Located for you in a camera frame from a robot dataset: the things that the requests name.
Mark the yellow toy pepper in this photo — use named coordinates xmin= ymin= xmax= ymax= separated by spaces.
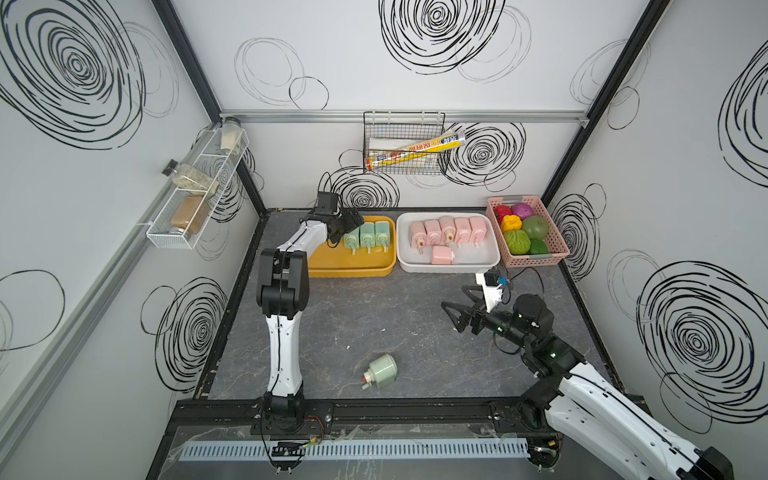
xmin=500 ymin=215 xmax=522 ymax=233

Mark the white plastic storage tray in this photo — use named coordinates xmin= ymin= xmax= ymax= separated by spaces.
xmin=396 ymin=212 xmax=500 ymax=274

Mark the white slotted cable duct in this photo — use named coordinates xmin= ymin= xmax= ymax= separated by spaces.
xmin=178 ymin=438 xmax=530 ymax=461

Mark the yellow red foil roll box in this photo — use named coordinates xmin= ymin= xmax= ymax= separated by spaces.
xmin=363 ymin=132 xmax=465 ymax=171

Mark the black corner frame post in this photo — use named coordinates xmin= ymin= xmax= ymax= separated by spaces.
xmin=541 ymin=0 xmax=671 ymax=206
xmin=151 ymin=0 xmax=268 ymax=217

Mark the yellow plastic storage tray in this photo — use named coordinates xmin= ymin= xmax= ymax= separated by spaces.
xmin=308 ymin=215 xmax=396 ymax=279

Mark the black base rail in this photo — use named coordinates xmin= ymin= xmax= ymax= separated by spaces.
xmin=164 ymin=397 xmax=555 ymax=439

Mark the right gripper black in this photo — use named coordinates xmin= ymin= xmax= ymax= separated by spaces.
xmin=441 ymin=284 xmax=532 ymax=353

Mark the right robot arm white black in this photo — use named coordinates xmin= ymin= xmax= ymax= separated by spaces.
xmin=441 ymin=285 xmax=735 ymax=479

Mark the aluminium wall rail back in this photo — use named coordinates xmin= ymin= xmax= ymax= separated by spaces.
xmin=219 ymin=109 xmax=589 ymax=126

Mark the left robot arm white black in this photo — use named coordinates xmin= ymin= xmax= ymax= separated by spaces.
xmin=257 ymin=191 xmax=363 ymax=433

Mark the black wire wall basket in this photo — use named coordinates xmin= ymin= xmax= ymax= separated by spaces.
xmin=363 ymin=110 xmax=446 ymax=176

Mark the white wire wall shelf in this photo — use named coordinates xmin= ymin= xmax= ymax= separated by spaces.
xmin=146 ymin=119 xmax=249 ymax=258

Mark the aluminium wall rail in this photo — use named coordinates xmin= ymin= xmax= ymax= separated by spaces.
xmin=1 ymin=185 xmax=171 ymax=462
xmin=219 ymin=109 xmax=589 ymax=126

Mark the clear bottle on shelf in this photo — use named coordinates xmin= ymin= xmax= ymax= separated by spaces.
xmin=162 ymin=160 xmax=219 ymax=198

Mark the green toy apple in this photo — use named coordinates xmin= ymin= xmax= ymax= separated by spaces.
xmin=522 ymin=215 xmax=549 ymax=240

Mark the red toy pepper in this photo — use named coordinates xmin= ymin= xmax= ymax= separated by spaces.
xmin=493 ymin=205 xmax=513 ymax=224

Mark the aluminium wall rail left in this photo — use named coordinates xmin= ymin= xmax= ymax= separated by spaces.
xmin=1 ymin=185 xmax=171 ymax=462

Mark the dark green toy vegetable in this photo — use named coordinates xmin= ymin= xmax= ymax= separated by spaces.
xmin=503 ymin=229 xmax=549 ymax=256

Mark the glass jar on shelf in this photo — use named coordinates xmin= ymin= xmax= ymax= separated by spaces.
xmin=220 ymin=117 xmax=242 ymax=152

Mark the pink perforated plastic basket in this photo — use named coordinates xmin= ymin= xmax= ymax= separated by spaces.
xmin=486 ymin=195 xmax=570 ymax=268

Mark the black corner frame post right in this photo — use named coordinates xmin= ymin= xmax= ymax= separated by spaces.
xmin=541 ymin=0 xmax=671 ymax=206

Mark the purple toy vegetable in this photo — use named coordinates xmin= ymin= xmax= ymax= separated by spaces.
xmin=510 ymin=203 xmax=535 ymax=220

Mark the black corner frame post left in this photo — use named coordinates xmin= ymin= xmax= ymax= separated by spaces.
xmin=151 ymin=0 xmax=268 ymax=217

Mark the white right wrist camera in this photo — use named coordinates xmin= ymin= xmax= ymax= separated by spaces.
xmin=475 ymin=268 xmax=510 ymax=313

